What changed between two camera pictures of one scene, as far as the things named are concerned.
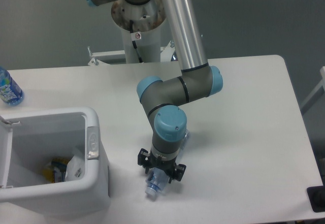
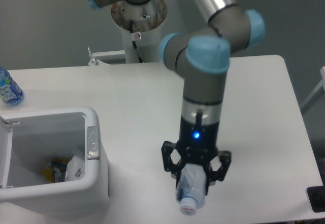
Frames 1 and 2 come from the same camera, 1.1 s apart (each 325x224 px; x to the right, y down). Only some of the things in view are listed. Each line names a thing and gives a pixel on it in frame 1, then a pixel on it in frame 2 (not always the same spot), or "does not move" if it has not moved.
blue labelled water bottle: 10,92 does not move
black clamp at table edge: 316,196 does not move
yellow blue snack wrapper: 56,172 does not move
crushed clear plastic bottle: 158,179 → 191,188
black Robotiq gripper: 169,165 → 197,143
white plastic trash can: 28,138 does not move
